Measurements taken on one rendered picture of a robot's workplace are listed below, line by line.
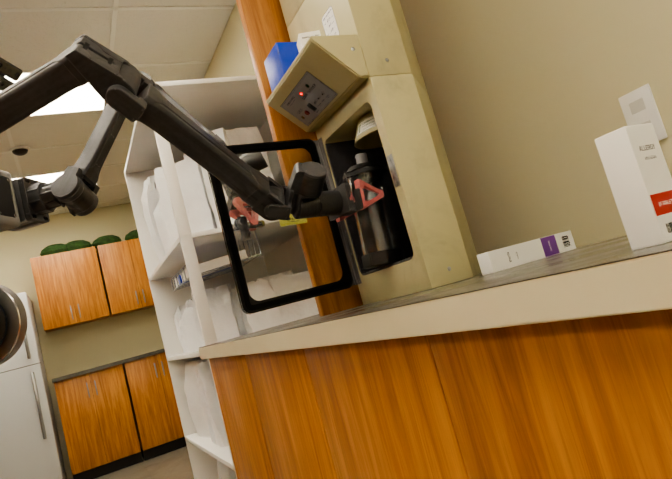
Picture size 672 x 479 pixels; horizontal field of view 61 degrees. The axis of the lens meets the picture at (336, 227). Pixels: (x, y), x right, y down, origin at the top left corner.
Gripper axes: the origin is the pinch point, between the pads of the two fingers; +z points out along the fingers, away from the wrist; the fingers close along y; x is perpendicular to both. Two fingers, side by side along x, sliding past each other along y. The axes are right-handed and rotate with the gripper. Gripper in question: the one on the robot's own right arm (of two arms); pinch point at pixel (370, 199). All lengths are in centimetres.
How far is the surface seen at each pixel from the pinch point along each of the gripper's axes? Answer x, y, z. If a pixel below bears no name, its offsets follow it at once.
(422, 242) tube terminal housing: 13.9, -16.5, -0.3
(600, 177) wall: 7, -31, 41
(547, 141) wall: -5.8, -19.8, 40.3
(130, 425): 85, 485, -3
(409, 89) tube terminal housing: -20.2, -16.7, 5.3
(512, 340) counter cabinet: 31, -66, -30
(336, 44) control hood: -30.5, -15.8, -10.4
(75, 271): -71, 508, -32
